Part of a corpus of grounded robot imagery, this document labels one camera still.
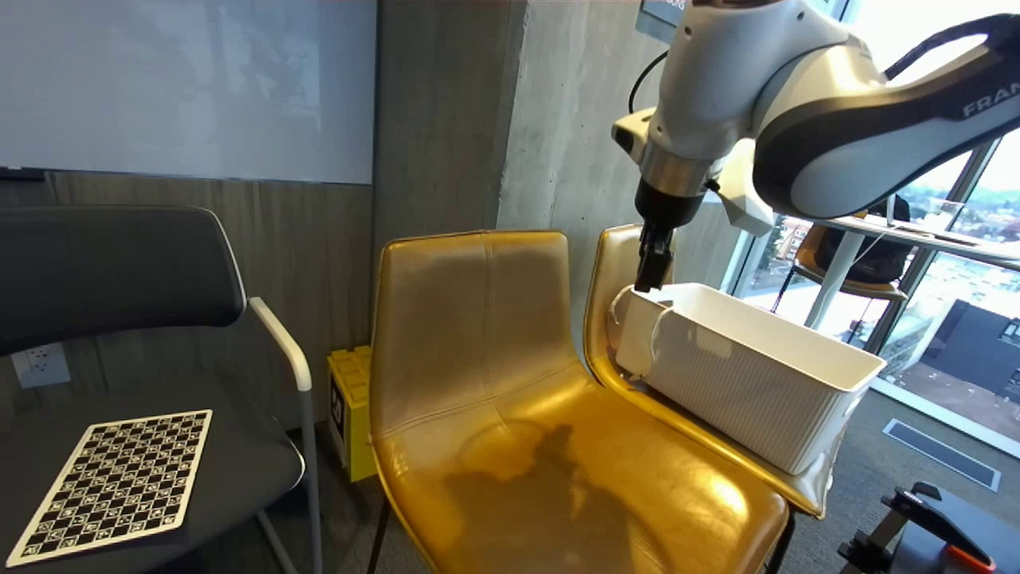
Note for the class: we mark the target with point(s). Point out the brown background chair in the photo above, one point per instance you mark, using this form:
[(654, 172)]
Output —
[(829, 261)]

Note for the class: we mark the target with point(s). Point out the white paper label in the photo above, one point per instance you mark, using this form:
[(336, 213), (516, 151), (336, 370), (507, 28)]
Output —
[(41, 364)]

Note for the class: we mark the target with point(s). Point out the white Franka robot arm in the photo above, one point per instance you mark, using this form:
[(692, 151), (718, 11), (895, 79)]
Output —
[(743, 76)]

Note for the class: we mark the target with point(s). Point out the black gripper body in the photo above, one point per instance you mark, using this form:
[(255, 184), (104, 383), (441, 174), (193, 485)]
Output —
[(665, 213)]

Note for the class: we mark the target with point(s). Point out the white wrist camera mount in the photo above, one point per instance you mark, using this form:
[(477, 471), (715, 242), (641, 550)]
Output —
[(743, 196)]

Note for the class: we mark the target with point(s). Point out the black whiteboard eraser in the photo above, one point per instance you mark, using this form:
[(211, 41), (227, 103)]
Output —
[(22, 174)]

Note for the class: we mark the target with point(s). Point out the black white calibration checkerboard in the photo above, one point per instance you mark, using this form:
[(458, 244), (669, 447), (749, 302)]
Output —
[(116, 484)]

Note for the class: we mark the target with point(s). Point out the floor vent grille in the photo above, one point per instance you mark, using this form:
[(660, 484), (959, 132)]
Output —
[(943, 452)]

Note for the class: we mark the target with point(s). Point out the gray occupancy wall sign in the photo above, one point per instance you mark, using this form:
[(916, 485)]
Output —
[(660, 11)]

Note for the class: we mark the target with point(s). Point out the white plastic basket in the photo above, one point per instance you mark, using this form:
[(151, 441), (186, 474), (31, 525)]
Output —
[(743, 370)]

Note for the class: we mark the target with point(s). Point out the yellow box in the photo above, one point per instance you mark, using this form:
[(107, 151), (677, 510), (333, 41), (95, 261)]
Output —
[(351, 416)]

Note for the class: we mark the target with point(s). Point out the white background table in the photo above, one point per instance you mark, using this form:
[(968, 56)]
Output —
[(935, 244)]

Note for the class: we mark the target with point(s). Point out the wall whiteboard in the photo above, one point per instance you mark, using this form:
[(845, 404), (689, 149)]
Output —
[(193, 83)]

